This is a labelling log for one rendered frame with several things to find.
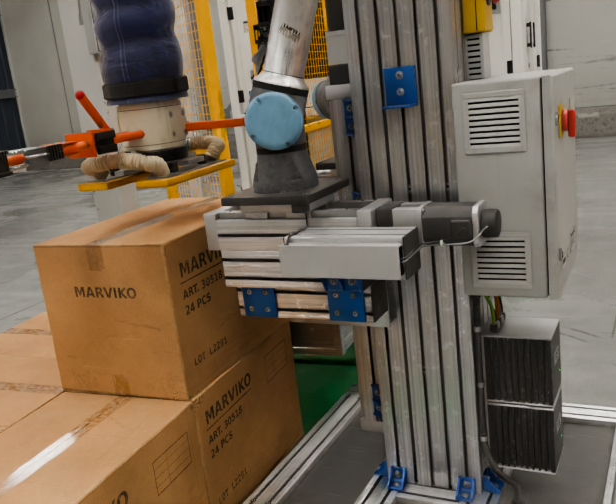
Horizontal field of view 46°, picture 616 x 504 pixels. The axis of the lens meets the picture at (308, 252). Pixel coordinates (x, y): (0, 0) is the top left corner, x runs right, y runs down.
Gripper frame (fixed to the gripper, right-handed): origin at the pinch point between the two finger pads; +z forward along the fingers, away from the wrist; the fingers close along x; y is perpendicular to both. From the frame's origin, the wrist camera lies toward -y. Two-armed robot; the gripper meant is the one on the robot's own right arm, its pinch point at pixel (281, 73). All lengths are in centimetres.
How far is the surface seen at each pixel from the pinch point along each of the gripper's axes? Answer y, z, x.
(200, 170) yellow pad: 31.8, 22.4, -11.5
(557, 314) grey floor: -162, 130, 55
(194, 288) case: 50, 49, -6
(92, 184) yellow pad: 47, 22, -35
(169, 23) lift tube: 29.1, -15.6, -16.0
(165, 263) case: 60, 40, -6
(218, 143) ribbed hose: 15.8, 17.3, -14.6
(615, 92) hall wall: -885, 76, 57
